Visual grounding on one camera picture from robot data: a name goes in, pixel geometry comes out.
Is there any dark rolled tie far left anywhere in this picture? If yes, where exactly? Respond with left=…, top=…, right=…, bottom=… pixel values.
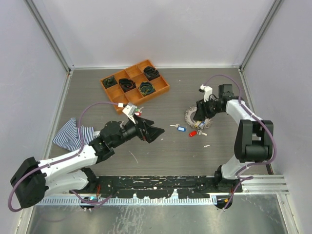
left=102, top=76, right=117, bottom=89

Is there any blue yellow rolled tie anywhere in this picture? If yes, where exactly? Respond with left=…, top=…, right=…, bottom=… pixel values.
left=139, top=81, right=156, bottom=97

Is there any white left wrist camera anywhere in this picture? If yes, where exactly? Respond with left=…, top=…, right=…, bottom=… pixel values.
left=122, top=103, right=137, bottom=124

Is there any black mounting base plate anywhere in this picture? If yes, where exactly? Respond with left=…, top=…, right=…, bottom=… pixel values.
left=75, top=175, right=238, bottom=199

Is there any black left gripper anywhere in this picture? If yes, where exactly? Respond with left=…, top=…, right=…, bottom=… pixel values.
left=112, top=114, right=164, bottom=148

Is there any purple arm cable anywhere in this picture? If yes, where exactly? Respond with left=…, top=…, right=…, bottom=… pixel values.
left=8, top=101, right=124, bottom=212
left=204, top=74, right=278, bottom=210

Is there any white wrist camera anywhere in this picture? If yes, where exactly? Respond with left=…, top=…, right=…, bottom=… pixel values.
left=199, top=84, right=213, bottom=102
left=122, top=103, right=137, bottom=124

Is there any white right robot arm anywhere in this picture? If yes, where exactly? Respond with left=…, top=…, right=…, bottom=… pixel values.
left=193, top=84, right=273, bottom=192

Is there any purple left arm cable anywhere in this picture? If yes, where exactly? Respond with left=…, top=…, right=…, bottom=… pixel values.
left=8, top=101, right=124, bottom=212

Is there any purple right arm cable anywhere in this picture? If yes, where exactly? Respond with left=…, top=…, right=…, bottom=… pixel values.
left=204, top=74, right=278, bottom=210

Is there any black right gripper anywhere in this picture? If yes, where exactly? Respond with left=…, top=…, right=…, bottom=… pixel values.
left=194, top=97, right=223, bottom=121

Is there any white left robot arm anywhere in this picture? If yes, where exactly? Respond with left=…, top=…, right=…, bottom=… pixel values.
left=8, top=116, right=165, bottom=212

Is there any left aluminium frame post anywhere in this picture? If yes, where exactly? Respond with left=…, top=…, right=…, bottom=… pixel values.
left=24, top=0, right=74, bottom=73

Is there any blue striped cloth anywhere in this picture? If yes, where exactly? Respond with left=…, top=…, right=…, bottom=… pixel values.
left=52, top=118, right=100, bottom=152

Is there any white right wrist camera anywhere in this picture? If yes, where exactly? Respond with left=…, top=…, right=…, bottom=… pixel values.
left=199, top=84, right=213, bottom=102

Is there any orange compartment tray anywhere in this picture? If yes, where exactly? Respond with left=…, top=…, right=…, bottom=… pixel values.
left=100, top=59, right=170, bottom=106

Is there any slotted cable duct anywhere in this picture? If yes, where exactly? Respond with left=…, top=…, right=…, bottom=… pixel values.
left=37, top=194, right=217, bottom=206

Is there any aluminium corner post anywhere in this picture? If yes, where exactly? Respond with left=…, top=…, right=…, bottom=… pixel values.
left=239, top=0, right=285, bottom=72

